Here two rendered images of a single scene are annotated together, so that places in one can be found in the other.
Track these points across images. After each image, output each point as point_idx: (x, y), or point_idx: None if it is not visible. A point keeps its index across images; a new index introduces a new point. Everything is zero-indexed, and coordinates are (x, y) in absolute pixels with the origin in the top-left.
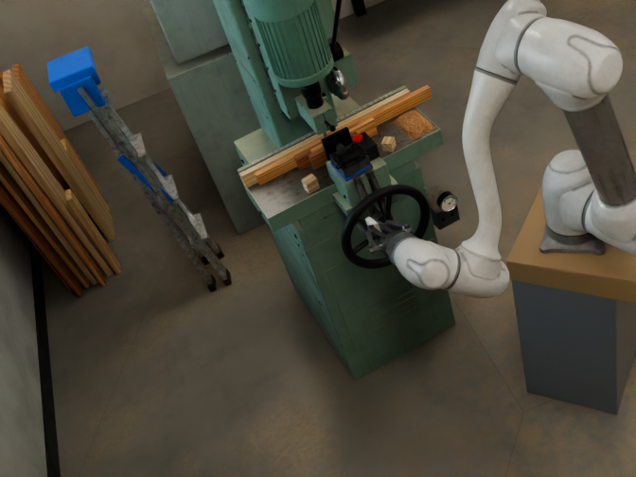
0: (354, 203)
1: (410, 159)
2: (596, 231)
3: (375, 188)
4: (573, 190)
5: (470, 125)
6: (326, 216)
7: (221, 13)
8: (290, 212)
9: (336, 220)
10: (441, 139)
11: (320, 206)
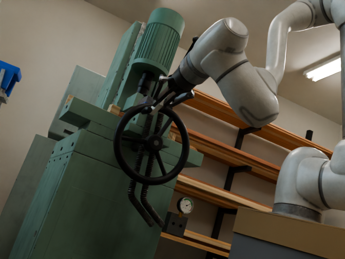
0: (138, 123)
1: (177, 155)
2: (334, 177)
3: (158, 123)
4: (312, 157)
5: (281, 14)
6: (107, 139)
7: (113, 63)
8: (90, 108)
9: (109, 149)
10: (200, 162)
11: (109, 126)
